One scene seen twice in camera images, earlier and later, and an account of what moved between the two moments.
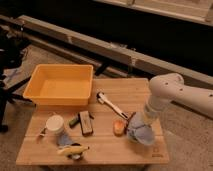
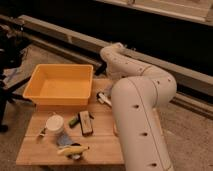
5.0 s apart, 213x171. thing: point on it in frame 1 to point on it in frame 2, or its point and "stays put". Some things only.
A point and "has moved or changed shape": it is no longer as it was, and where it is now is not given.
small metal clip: (43, 132) stays put
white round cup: (55, 124) stays put
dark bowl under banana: (76, 156) stays put
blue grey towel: (139, 131) has moved or changed shape
